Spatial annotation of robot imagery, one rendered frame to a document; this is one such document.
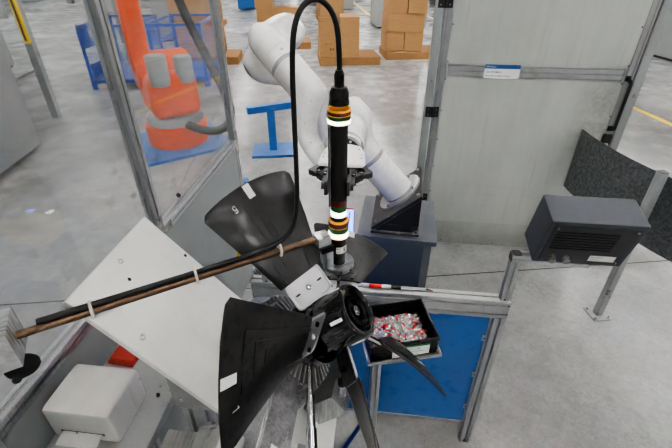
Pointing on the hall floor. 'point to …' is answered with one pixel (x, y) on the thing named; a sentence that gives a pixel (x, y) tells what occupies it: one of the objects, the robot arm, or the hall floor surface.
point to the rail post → (481, 378)
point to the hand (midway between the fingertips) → (337, 184)
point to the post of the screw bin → (374, 392)
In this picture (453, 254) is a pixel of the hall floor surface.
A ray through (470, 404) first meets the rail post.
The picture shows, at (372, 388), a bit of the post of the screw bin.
